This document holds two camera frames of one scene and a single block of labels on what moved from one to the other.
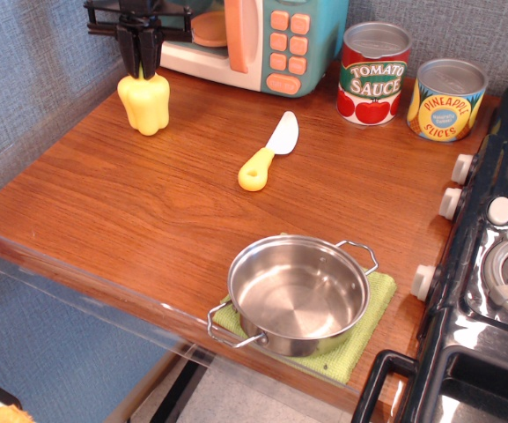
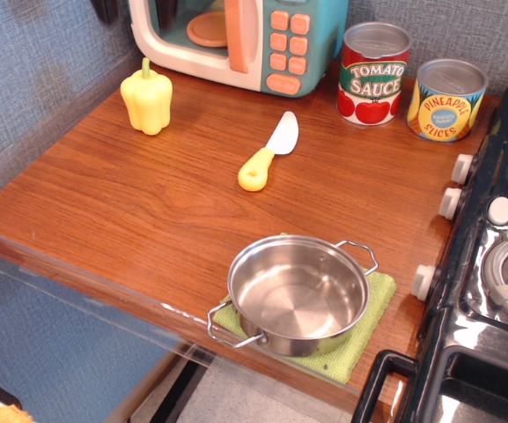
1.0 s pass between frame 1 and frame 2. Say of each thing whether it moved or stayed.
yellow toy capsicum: stayed
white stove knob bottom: stayed
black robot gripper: moved
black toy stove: stayed
